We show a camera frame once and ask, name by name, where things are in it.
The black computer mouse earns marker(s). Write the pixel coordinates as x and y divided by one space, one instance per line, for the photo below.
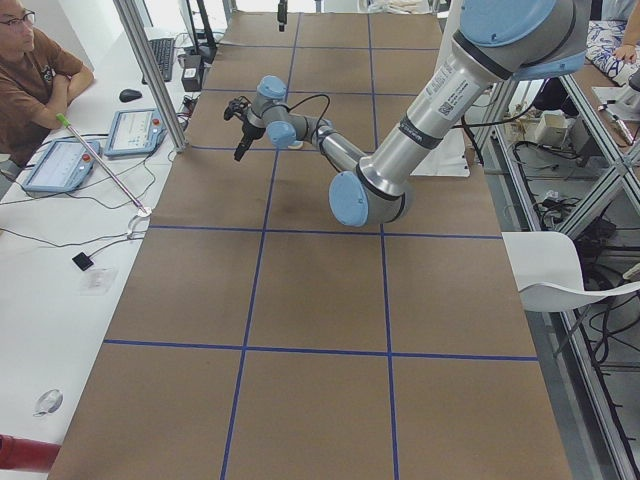
128 95

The blue teach pendant far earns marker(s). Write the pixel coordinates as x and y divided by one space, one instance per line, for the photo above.
134 132

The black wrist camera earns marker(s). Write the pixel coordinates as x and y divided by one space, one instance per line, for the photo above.
236 108

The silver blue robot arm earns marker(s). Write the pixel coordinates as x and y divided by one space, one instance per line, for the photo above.
495 41

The white plastic chair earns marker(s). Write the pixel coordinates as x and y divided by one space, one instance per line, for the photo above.
548 273

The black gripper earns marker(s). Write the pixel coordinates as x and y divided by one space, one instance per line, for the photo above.
247 130

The black keyboard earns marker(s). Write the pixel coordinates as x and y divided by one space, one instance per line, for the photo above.
163 51

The blue teach pendant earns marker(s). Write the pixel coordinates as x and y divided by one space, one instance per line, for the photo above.
134 132
62 168

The person in brown shirt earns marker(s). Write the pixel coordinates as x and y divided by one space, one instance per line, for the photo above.
39 80

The metal rod green handle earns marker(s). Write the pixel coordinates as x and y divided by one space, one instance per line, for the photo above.
142 211

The black power adapter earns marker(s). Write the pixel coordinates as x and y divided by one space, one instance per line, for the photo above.
192 73

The blue teach pendant near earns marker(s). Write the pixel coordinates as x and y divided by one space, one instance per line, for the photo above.
62 168

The red cylinder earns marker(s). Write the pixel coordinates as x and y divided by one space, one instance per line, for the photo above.
27 455

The aluminium frame post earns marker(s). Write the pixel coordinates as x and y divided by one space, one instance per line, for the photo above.
136 34

